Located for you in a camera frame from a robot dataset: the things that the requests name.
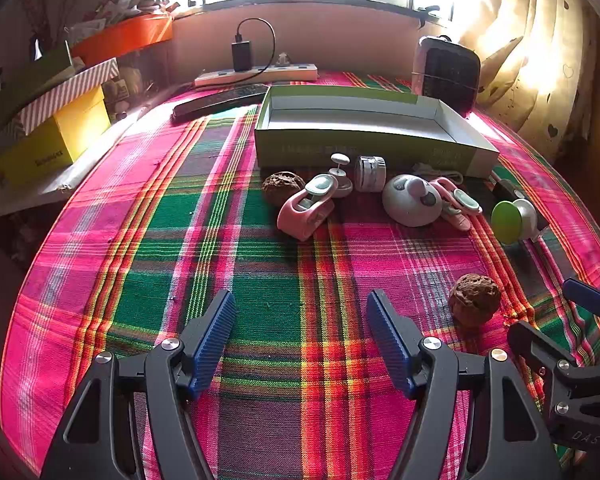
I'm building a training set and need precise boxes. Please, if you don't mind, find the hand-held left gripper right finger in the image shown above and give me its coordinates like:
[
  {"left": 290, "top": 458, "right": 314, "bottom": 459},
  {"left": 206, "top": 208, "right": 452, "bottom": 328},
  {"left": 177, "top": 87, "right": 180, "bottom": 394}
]
[{"left": 366, "top": 289, "right": 563, "bottom": 480}]

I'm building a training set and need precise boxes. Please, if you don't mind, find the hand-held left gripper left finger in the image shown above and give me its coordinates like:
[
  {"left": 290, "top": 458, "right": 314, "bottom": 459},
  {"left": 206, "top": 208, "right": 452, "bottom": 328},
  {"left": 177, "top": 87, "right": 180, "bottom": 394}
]
[{"left": 40, "top": 289, "right": 238, "bottom": 480}]

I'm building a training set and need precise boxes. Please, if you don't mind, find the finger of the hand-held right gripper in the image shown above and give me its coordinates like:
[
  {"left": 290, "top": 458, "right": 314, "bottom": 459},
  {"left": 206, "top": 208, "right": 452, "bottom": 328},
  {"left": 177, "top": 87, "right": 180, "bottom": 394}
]
[
  {"left": 508, "top": 320, "right": 600, "bottom": 427},
  {"left": 561, "top": 276, "right": 600, "bottom": 333}
]

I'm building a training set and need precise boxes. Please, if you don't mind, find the brown walnut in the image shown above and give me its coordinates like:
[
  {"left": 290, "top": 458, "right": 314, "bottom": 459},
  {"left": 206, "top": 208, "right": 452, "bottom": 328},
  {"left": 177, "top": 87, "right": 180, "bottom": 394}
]
[
  {"left": 448, "top": 273, "right": 502, "bottom": 328},
  {"left": 262, "top": 171, "right": 306, "bottom": 206}
]

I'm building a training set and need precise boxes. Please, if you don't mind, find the green and white spool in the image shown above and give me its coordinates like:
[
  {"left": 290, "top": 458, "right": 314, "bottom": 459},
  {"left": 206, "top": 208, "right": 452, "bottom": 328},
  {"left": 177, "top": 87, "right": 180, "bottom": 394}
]
[{"left": 491, "top": 197, "right": 538, "bottom": 246}]

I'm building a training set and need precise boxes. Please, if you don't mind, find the white round face gadget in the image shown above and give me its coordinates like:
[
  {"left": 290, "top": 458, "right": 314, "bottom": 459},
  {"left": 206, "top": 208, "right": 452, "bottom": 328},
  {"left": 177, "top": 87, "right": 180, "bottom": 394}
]
[{"left": 382, "top": 174, "right": 443, "bottom": 228}]

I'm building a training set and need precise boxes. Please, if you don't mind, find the pink nail clipper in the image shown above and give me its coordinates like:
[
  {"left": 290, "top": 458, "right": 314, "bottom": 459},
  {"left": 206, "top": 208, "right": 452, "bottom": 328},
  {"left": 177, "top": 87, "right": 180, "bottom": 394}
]
[{"left": 277, "top": 172, "right": 338, "bottom": 242}]

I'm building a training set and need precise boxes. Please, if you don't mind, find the pink holder with green insert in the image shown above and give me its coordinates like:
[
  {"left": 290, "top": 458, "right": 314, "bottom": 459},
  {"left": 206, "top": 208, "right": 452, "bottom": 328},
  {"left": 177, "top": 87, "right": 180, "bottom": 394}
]
[{"left": 429, "top": 177, "right": 483, "bottom": 232}]

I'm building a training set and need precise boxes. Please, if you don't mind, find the small white ribbed canister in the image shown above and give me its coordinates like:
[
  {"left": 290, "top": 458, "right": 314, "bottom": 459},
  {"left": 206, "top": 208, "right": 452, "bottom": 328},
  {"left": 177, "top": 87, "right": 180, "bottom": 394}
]
[{"left": 354, "top": 155, "right": 387, "bottom": 193}]

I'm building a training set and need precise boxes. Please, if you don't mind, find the small white knob gadget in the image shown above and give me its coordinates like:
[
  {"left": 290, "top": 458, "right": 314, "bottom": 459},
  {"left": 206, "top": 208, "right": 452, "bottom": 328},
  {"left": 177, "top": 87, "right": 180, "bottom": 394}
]
[{"left": 327, "top": 152, "right": 354, "bottom": 198}]

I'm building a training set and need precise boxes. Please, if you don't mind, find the white usb cable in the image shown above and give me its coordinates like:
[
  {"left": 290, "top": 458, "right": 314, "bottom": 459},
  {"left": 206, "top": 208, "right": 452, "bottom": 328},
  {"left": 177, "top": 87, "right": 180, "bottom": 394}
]
[{"left": 412, "top": 162, "right": 465, "bottom": 186}]

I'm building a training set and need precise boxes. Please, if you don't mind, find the green cardboard box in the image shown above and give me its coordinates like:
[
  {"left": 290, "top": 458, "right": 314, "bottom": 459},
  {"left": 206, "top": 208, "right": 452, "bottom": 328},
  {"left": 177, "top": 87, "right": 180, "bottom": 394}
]
[{"left": 254, "top": 85, "right": 501, "bottom": 179}]

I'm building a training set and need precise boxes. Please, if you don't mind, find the white side shelf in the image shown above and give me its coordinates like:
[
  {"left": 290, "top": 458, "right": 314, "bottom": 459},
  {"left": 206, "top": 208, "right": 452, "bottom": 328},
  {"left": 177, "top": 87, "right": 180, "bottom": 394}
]
[{"left": 0, "top": 105, "right": 146, "bottom": 221}]

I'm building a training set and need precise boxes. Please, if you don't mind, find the black phone on table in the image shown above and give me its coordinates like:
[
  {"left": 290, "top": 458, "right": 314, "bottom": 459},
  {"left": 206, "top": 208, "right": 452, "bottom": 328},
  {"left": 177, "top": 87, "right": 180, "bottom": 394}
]
[{"left": 171, "top": 83, "right": 271, "bottom": 122}]

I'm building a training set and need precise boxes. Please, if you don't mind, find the yellow box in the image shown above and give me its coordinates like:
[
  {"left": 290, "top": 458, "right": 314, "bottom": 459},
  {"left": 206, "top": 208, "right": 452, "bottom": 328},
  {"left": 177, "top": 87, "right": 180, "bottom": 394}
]
[{"left": 0, "top": 85, "right": 112, "bottom": 188}]

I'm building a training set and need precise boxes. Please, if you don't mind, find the grey space heater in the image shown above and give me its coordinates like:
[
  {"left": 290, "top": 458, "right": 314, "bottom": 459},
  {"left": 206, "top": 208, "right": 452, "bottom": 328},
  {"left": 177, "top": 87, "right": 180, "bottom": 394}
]
[{"left": 411, "top": 35, "right": 482, "bottom": 116}]

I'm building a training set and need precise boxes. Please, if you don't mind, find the cream heart print curtain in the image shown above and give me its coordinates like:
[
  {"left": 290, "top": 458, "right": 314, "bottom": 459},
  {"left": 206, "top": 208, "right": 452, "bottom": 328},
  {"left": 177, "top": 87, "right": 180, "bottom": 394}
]
[{"left": 457, "top": 0, "right": 598, "bottom": 161}]

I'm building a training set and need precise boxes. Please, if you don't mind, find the white power strip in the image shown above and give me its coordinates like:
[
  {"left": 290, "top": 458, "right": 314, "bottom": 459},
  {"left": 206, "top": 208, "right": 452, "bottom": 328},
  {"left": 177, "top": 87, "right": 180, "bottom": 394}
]
[{"left": 195, "top": 64, "right": 319, "bottom": 87}]

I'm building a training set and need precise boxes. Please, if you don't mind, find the clear display case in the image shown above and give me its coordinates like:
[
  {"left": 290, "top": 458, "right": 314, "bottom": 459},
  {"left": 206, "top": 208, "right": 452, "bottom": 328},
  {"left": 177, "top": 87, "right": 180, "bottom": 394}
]
[{"left": 100, "top": 45, "right": 173, "bottom": 111}]

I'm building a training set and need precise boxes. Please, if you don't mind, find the black charger adapter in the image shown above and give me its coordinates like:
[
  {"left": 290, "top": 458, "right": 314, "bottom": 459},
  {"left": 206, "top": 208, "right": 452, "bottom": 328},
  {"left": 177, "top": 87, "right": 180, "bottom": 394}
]
[{"left": 231, "top": 40, "right": 253, "bottom": 73}]

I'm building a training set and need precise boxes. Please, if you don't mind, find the striped box lid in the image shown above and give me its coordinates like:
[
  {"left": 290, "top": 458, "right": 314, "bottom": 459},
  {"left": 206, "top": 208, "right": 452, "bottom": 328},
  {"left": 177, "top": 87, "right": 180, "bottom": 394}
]
[{"left": 2, "top": 57, "right": 120, "bottom": 136}]

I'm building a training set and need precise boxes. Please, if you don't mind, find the orange box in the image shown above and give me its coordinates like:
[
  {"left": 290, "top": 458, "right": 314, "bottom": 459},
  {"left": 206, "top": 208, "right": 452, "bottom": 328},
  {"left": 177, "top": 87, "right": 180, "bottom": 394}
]
[{"left": 72, "top": 14, "right": 174, "bottom": 67}]

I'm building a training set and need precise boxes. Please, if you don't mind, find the dried branch bouquet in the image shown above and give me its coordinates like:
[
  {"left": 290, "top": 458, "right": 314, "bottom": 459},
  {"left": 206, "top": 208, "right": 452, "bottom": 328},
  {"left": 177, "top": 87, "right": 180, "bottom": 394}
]
[{"left": 20, "top": 0, "right": 81, "bottom": 51}]

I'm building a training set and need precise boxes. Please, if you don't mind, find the black charger cable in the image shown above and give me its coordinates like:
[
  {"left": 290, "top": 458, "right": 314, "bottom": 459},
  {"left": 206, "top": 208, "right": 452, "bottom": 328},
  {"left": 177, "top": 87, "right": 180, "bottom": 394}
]
[{"left": 235, "top": 18, "right": 277, "bottom": 72}]

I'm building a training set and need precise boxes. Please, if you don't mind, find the black window handle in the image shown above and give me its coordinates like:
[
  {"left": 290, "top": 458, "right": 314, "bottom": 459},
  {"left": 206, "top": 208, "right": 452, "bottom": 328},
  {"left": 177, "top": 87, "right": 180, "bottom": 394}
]
[{"left": 415, "top": 4, "right": 443, "bottom": 28}]

